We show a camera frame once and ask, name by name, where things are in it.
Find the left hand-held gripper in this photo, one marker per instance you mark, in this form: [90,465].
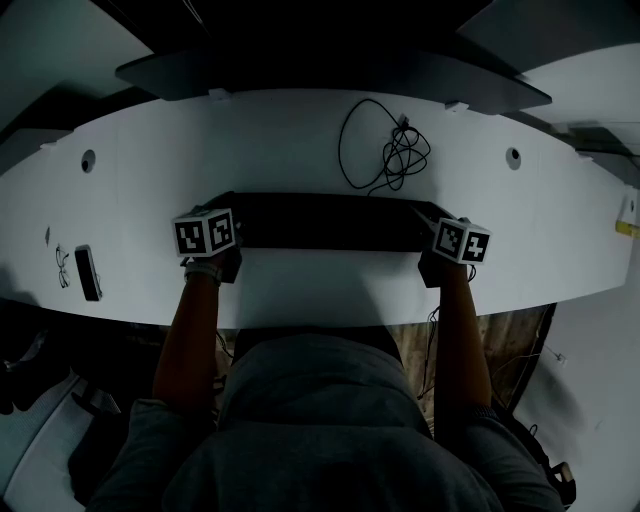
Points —
[205,232]

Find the wide dark desk divider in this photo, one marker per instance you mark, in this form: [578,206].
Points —
[325,75]

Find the person's left forearm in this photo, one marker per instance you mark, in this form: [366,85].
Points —
[185,340]

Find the thin-framed eyeglasses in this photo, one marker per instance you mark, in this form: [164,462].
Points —
[62,274]

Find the white divider bracket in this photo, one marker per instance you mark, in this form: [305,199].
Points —
[456,107]
[49,145]
[583,154]
[220,94]

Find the person's right forearm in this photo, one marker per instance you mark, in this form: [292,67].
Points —
[460,340]

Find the yellow bottle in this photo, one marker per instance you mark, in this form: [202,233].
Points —
[629,229]

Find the black smartphone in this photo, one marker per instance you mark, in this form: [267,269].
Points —
[87,272]

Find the white mesh chair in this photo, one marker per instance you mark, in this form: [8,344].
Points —
[45,450]

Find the black keyboard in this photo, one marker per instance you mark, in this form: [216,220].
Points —
[330,225]

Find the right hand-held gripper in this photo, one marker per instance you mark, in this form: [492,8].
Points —
[462,242]

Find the person's grey shirt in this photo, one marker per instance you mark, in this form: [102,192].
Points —
[320,425]

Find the white wristband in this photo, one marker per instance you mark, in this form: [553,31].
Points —
[202,272]

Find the small grey flat piece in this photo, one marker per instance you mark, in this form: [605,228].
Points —
[47,235]

